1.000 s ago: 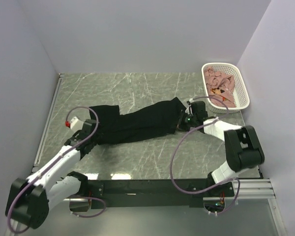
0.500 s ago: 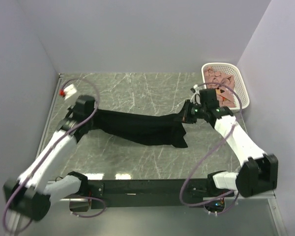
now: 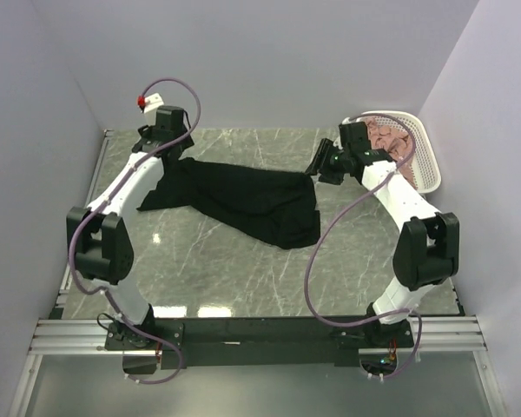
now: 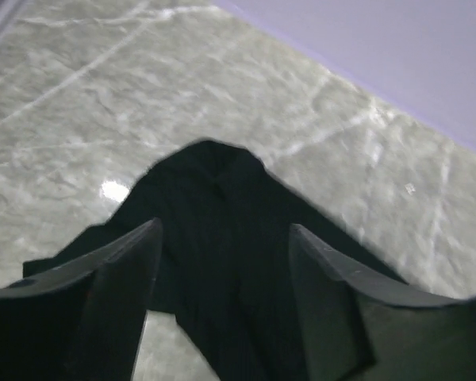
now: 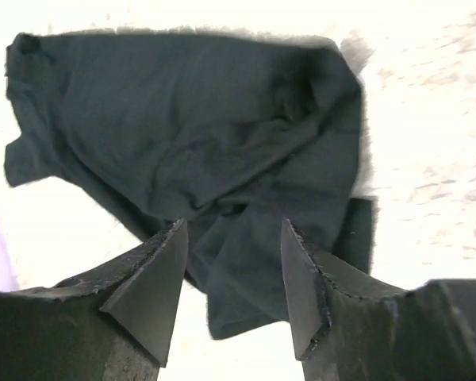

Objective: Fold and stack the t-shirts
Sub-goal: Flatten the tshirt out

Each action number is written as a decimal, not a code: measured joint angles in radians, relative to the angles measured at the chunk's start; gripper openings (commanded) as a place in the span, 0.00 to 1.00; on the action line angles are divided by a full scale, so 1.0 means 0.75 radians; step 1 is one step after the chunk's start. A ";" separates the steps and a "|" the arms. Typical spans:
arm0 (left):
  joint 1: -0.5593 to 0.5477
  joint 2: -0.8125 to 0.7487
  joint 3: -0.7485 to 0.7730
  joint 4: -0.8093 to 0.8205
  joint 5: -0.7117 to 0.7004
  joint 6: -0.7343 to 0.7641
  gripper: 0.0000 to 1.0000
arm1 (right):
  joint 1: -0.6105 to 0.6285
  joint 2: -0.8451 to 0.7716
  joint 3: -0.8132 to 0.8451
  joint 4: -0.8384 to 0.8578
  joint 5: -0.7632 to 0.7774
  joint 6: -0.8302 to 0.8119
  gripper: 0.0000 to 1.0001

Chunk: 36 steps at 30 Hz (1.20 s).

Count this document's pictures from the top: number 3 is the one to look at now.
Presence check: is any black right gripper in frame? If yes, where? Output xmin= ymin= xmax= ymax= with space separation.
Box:
xmin=304 ymin=138 xmax=350 ymax=187

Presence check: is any black t shirt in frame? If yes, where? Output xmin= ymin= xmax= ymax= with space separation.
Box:
xmin=138 ymin=157 xmax=320 ymax=249

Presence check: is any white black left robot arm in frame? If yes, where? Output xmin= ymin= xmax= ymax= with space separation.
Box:
xmin=66 ymin=104 xmax=194 ymax=349

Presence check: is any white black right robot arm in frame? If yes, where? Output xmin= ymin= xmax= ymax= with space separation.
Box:
xmin=306 ymin=120 xmax=460 ymax=347

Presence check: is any pink t shirt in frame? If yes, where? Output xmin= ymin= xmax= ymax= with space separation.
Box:
xmin=364 ymin=116 xmax=416 ymax=188

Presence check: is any white perforated plastic basket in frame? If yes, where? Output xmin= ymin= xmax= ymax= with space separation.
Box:
xmin=342 ymin=110 xmax=441 ymax=195

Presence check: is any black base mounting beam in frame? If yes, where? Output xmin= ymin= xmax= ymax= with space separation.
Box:
xmin=104 ymin=317 xmax=414 ymax=374

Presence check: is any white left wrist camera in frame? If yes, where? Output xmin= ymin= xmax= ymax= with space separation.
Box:
xmin=136 ymin=93 xmax=164 ymax=114

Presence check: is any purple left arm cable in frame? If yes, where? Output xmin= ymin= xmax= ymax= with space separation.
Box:
xmin=69 ymin=78 xmax=201 ymax=385

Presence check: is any aluminium extrusion rail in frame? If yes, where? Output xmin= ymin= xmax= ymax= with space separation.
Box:
xmin=29 ymin=316 xmax=487 ymax=355

